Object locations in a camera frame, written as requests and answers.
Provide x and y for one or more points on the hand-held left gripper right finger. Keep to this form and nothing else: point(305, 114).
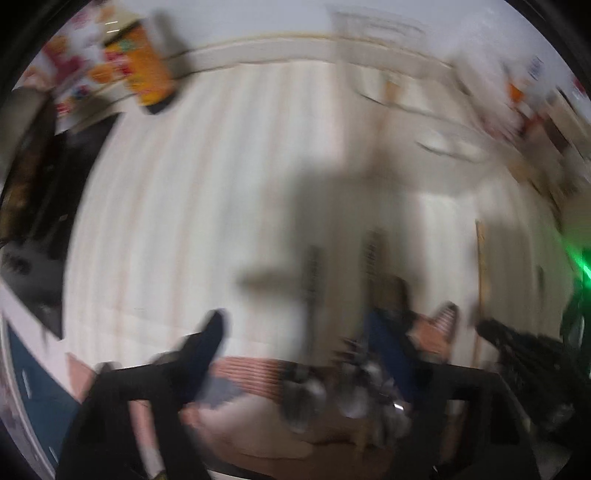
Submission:
point(388, 355)

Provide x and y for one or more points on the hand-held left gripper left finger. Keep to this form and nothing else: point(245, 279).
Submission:
point(203, 350)

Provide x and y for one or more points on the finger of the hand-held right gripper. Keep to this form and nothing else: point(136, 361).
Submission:
point(501, 339)

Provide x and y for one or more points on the pink striped cloth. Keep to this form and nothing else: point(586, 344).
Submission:
point(249, 369)

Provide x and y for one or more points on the blue mat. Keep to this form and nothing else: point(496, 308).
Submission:
point(37, 392)

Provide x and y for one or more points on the black appliance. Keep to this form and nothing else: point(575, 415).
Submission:
point(39, 207)

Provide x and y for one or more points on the orange snack box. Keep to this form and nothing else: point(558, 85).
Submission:
point(147, 64)

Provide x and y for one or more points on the colourful printed packaging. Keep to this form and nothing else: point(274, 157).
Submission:
point(69, 60)

